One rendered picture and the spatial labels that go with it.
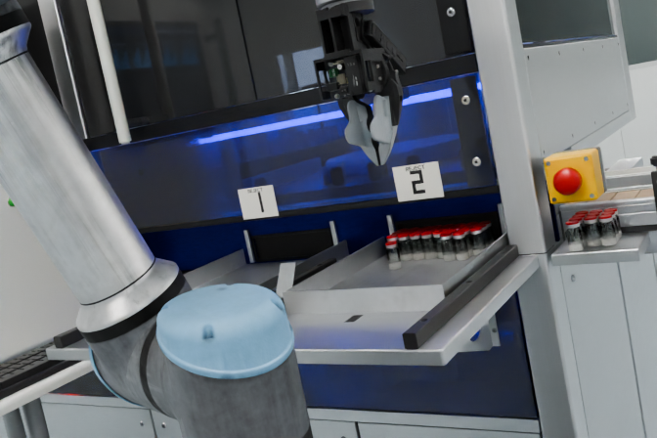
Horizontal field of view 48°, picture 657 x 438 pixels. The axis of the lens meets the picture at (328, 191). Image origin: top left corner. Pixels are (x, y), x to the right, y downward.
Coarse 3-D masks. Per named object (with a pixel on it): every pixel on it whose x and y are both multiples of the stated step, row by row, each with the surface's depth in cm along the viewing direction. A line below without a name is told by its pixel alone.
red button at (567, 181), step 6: (564, 168) 110; (570, 168) 110; (558, 174) 110; (564, 174) 109; (570, 174) 109; (576, 174) 109; (558, 180) 110; (564, 180) 109; (570, 180) 109; (576, 180) 109; (582, 180) 110; (558, 186) 110; (564, 186) 110; (570, 186) 109; (576, 186) 109; (558, 192) 111; (564, 192) 110; (570, 192) 109
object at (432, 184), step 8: (392, 168) 127; (400, 168) 126; (408, 168) 126; (416, 168) 125; (424, 168) 124; (432, 168) 123; (400, 176) 127; (408, 176) 126; (416, 176) 125; (424, 176) 124; (432, 176) 124; (440, 176) 123; (400, 184) 127; (408, 184) 126; (416, 184) 125; (424, 184) 125; (432, 184) 124; (440, 184) 123; (400, 192) 127; (408, 192) 126; (432, 192) 124; (440, 192) 123; (400, 200) 128
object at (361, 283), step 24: (384, 240) 140; (504, 240) 120; (336, 264) 125; (360, 264) 131; (384, 264) 132; (408, 264) 128; (432, 264) 124; (456, 264) 121; (480, 264) 110; (288, 288) 113; (312, 288) 118; (336, 288) 121; (360, 288) 104; (384, 288) 102; (408, 288) 100; (432, 288) 99; (288, 312) 112; (312, 312) 109; (336, 312) 107; (360, 312) 105
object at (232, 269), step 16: (224, 256) 153; (240, 256) 157; (320, 256) 136; (336, 256) 141; (192, 272) 144; (208, 272) 148; (224, 272) 152; (240, 272) 151; (256, 272) 147; (272, 272) 144; (192, 288) 143
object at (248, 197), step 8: (240, 192) 145; (248, 192) 144; (256, 192) 143; (264, 192) 142; (272, 192) 141; (240, 200) 145; (248, 200) 144; (256, 200) 143; (264, 200) 142; (272, 200) 141; (248, 208) 145; (256, 208) 144; (264, 208) 143; (272, 208) 142; (248, 216) 145; (256, 216) 144; (264, 216) 143
